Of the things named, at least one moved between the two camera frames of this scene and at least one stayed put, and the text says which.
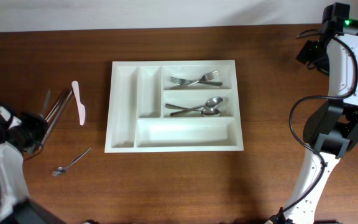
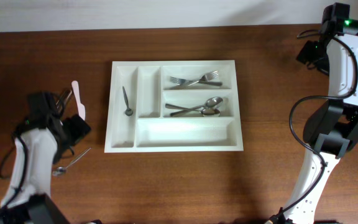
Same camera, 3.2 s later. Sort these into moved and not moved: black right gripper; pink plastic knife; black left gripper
Moved: black left gripper
Not moved: pink plastic knife; black right gripper
